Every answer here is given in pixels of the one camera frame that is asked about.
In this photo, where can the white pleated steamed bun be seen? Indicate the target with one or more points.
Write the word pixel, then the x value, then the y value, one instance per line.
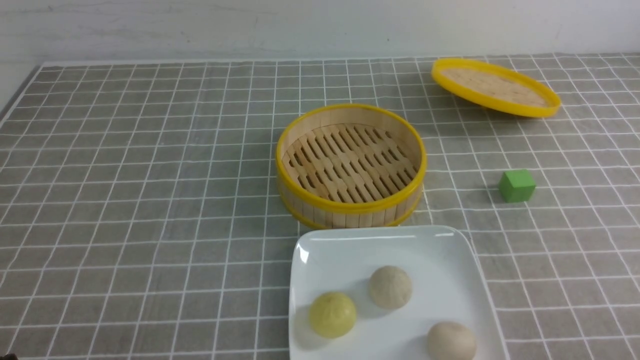
pixel 390 287

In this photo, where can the yellow steamed bun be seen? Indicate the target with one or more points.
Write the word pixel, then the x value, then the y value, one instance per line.
pixel 332 315

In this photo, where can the smooth white steamed bun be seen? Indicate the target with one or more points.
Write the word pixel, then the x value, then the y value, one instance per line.
pixel 450 340

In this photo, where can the bamboo steamer basket yellow rim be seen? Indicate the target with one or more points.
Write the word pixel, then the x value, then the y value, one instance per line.
pixel 350 166

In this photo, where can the grey checked tablecloth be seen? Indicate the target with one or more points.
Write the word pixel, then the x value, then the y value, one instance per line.
pixel 140 215

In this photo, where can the green cube block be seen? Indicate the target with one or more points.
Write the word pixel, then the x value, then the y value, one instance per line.
pixel 516 186

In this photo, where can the yellow rimmed bamboo steamer lid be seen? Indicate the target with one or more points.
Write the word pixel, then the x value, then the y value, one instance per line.
pixel 495 87

